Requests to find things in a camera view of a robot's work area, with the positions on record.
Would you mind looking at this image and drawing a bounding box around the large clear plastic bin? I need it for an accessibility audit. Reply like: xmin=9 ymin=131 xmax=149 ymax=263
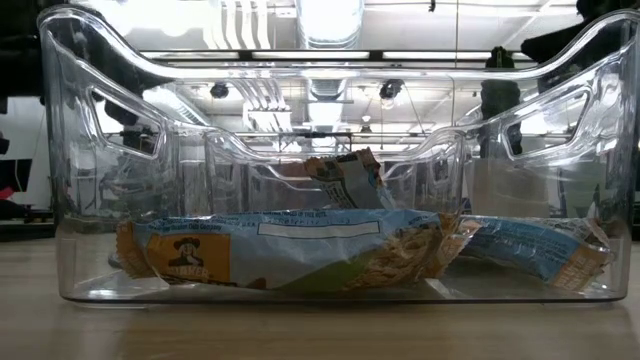
xmin=35 ymin=3 xmax=640 ymax=306
xmin=203 ymin=125 xmax=470 ymax=221

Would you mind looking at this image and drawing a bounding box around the white plant pot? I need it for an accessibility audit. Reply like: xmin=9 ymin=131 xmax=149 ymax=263
xmin=472 ymin=158 xmax=552 ymax=219

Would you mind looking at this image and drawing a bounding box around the light blue Quaker granola bar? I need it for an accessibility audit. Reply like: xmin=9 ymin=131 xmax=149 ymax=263
xmin=114 ymin=208 xmax=454 ymax=295

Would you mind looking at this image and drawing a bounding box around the black table edge frame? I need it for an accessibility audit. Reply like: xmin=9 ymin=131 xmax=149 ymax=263
xmin=0 ymin=219 xmax=56 ymax=241

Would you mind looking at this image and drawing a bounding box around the granola bar showing nutrition label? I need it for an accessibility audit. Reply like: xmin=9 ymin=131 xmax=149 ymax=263
xmin=303 ymin=146 xmax=397 ymax=211

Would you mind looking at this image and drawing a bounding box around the green cactus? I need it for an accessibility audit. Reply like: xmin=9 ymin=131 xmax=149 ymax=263
xmin=478 ymin=46 xmax=525 ymax=157

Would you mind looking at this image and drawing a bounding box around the blue and tan granola bar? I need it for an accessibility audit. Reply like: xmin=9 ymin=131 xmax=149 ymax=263
xmin=452 ymin=214 xmax=615 ymax=292

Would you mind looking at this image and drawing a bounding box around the silver ceiling air duct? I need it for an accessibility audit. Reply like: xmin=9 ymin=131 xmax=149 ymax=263
xmin=297 ymin=0 xmax=366 ymax=50

